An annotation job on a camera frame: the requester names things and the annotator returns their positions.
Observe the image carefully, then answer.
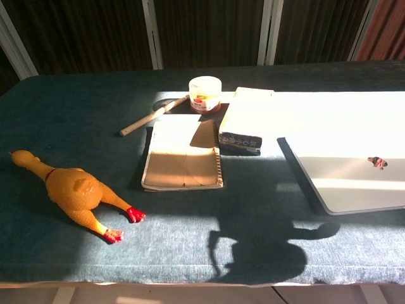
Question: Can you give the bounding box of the silver laptop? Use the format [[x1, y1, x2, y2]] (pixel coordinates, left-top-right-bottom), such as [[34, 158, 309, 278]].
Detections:
[[277, 136, 405, 217]]

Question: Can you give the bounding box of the brown spiral notebook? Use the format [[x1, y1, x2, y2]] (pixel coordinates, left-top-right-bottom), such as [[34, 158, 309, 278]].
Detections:
[[140, 113, 225, 193]]

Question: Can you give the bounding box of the white and blue box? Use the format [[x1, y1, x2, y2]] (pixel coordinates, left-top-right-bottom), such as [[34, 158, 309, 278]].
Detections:
[[218, 86, 275, 156]]

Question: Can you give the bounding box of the clear jar with white lid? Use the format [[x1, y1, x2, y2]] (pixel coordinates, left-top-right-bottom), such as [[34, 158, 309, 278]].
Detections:
[[189, 75, 222, 114]]

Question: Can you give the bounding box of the wooden stick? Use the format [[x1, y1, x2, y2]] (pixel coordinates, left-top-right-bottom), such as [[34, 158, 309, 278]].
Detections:
[[119, 94, 190, 137]]

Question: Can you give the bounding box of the dark teal table cloth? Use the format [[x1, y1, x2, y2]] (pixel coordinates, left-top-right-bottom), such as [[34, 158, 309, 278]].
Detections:
[[0, 60, 405, 286]]

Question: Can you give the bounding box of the dark brown curtain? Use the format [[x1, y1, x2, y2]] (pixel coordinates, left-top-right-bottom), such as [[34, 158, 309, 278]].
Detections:
[[0, 0, 371, 96]]

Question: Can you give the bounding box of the yellow rubber chicken toy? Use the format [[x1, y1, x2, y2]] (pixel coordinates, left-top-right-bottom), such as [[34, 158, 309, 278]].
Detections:
[[9, 149, 147, 244]]

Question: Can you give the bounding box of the white table leg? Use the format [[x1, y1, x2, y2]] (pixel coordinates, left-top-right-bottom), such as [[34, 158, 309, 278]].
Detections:
[[359, 284, 389, 304], [51, 286, 77, 304]]

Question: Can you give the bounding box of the reddish brown curtain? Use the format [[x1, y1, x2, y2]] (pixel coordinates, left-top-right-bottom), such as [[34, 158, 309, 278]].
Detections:
[[356, 0, 405, 61]]

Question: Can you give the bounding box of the white frame post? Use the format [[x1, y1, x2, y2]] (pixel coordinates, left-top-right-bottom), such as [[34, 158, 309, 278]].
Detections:
[[0, 0, 39, 80], [141, 0, 164, 70], [347, 0, 380, 61], [257, 0, 285, 67]]

